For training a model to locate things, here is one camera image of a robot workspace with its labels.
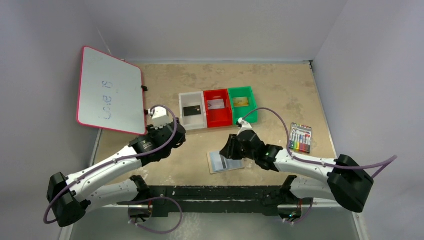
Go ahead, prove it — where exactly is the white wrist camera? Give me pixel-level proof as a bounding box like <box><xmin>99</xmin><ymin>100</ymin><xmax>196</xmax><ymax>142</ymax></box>
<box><xmin>236</xmin><ymin>118</ymin><xmax>253</xmax><ymax>135</ymax></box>
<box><xmin>148</xmin><ymin>106</ymin><xmax>171</xmax><ymax>130</ymax></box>

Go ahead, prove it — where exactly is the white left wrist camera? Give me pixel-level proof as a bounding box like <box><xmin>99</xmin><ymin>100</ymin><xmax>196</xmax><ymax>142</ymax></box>
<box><xmin>148</xmin><ymin>106</ymin><xmax>171</xmax><ymax>130</ymax></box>

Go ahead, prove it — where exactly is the white striped credit card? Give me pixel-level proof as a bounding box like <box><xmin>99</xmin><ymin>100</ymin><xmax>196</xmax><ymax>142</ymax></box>
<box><xmin>207</xmin><ymin>99</ymin><xmax>226</xmax><ymax>110</ymax></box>

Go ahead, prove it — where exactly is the red plastic bin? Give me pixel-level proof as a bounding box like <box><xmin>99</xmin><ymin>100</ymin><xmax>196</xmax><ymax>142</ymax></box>
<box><xmin>203</xmin><ymin>88</ymin><xmax>233</xmax><ymax>128</ymax></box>

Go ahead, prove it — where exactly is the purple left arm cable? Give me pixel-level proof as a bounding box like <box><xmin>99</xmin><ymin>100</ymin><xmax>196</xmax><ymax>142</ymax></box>
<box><xmin>43</xmin><ymin>105</ymin><xmax>180</xmax><ymax>225</ymax></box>

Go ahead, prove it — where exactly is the black credit card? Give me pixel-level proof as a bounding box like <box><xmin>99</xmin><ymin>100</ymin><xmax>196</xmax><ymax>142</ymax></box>
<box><xmin>182</xmin><ymin>105</ymin><xmax>202</xmax><ymax>117</ymax></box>

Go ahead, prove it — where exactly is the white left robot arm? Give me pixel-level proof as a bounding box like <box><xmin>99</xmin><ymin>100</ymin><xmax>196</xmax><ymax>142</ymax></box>
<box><xmin>43</xmin><ymin>121</ymin><xmax>186</xmax><ymax>227</ymax></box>

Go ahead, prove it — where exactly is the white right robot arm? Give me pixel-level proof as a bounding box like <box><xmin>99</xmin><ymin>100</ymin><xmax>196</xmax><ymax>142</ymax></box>
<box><xmin>219</xmin><ymin>130</ymin><xmax>374</xmax><ymax>213</ymax></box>

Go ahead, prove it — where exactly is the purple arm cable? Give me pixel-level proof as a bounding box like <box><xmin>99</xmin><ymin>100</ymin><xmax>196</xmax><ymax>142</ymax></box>
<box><xmin>43</xmin><ymin>105</ymin><xmax>180</xmax><ymax>225</ymax></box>
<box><xmin>241</xmin><ymin>107</ymin><xmax>398</xmax><ymax>180</ymax></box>

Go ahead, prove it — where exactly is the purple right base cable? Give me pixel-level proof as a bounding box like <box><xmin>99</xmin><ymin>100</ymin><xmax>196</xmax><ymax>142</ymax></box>
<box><xmin>281</xmin><ymin>198</ymin><xmax>314</xmax><ymax>226</ymax></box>

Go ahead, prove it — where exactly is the green plastic bin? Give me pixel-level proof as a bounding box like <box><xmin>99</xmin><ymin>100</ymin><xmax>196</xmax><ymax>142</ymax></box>
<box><xmin>227</xmin><ymin>86</ymin><xmax>258</xmax><ymax>125</ymax></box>

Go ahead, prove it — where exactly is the white plastic bin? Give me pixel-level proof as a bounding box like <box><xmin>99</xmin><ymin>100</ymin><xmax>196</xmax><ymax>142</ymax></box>
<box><xmin>178</xmin><ymin>91</ymin><xmax>208</xmax><ymax>131</ymax></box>

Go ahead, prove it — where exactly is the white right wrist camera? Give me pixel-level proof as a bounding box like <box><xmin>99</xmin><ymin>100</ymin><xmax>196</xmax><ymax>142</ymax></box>
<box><xmin>236</xmin><ymin>118</ymin><xmax>253</xmax><ymax>135</ymax></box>

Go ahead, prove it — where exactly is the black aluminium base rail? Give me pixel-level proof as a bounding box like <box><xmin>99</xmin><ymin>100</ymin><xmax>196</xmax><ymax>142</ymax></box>
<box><xmin>67</xmin><ymin>184</ymin><xmax>362</xmax><ymax>220</ymax></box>

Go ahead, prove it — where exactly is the pack of coloured markers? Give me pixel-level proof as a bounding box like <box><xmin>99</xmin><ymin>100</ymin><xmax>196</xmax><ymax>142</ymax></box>
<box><xmin>289</xmin><ymin>122</ymin><xmax>313</xmax><ymax>154</ymax></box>

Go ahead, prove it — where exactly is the beige leather card holder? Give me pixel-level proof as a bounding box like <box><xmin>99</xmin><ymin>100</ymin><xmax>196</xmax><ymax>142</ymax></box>
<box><xmin>206</xmin><ymin>151</ymin><xmax>245</xmax><ymax>175</ymax></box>

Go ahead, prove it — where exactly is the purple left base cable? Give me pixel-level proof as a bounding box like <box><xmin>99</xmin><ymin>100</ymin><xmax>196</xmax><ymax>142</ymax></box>
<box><xmin>127</xmin><ymin>196</ymin><xmax>184</xmax><ymax>234</ymax></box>

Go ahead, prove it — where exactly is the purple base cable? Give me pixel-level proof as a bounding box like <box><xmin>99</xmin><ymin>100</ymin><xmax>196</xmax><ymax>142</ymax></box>
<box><xmin>127</xmin><ymin>196</ymin><xmax>184</xmax><ymax>234</ymax></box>
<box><xmin>281</xmin><ymin>198</ymin><xmax>314</xmax><ymax>226</ymax></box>

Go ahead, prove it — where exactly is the pink framed whiteboard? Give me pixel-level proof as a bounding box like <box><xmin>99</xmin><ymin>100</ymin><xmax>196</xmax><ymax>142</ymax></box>
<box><xmin>76</xmin><ymin>46</ymin><xmax>147</xmax><ymax>135</ymax></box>

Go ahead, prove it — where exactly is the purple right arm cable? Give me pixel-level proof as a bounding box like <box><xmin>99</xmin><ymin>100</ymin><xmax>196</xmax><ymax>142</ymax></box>
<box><xmin>241</xmin><ymin>107</ymin><xmax>398</xmax><ymax>180</ymax></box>

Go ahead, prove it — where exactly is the gold credit card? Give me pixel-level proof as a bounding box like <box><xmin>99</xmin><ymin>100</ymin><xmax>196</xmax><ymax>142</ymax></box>
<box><xmin>232</xmin><ymin>96</ymin><xmax>250</xmax><ymax>108</ymax></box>

